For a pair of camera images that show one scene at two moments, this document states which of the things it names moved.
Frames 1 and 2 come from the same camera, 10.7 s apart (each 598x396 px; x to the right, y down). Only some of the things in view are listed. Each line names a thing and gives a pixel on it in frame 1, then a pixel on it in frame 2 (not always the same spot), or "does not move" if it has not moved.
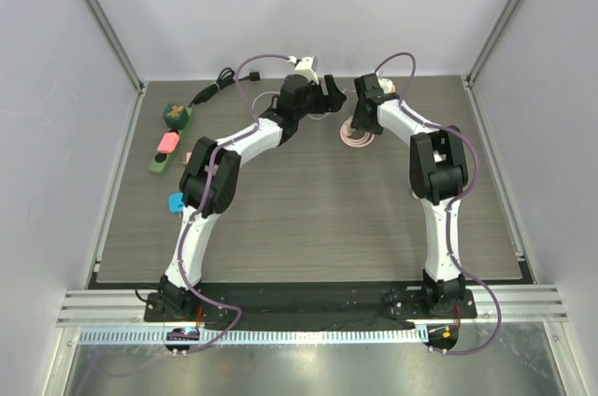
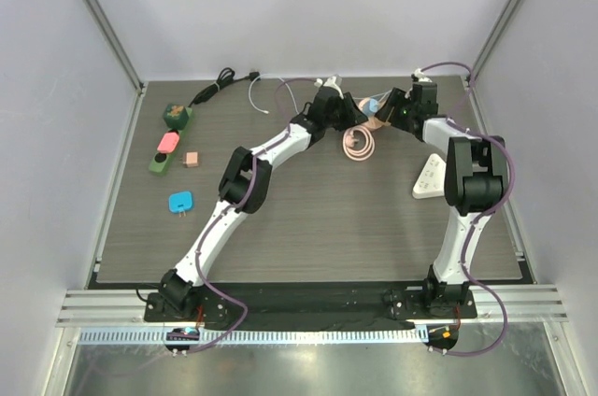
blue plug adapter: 175,202 does not move
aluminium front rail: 522,303 does not move
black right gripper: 365,100 → 390,107
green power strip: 161,161 does not move
